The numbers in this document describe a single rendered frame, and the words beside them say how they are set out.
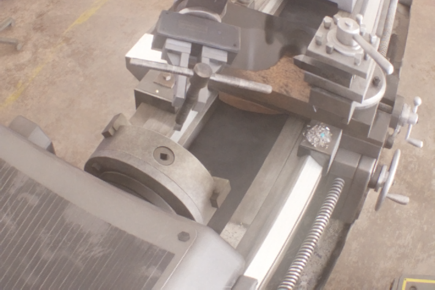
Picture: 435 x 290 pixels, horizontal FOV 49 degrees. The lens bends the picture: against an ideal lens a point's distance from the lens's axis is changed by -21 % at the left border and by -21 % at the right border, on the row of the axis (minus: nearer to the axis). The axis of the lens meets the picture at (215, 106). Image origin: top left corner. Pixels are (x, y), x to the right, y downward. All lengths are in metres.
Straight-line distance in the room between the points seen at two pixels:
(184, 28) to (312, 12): 1.31
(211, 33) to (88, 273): 0.45
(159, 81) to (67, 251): 0.95
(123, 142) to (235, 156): 0.67
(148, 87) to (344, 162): 0.57
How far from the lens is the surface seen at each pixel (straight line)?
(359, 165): 1.53
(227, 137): 1.66
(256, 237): 1.31
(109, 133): 1.03
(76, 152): 2.63
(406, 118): 1.58
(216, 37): 0.90
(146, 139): 0.99
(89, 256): 0.70
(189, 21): 0.91
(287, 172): 1.44
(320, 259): 1.79
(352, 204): 1.65
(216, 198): 1.01
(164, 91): 1.56
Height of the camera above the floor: 1.94
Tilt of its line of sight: 45 degrees down
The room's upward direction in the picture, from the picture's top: 1 degrees clockwise
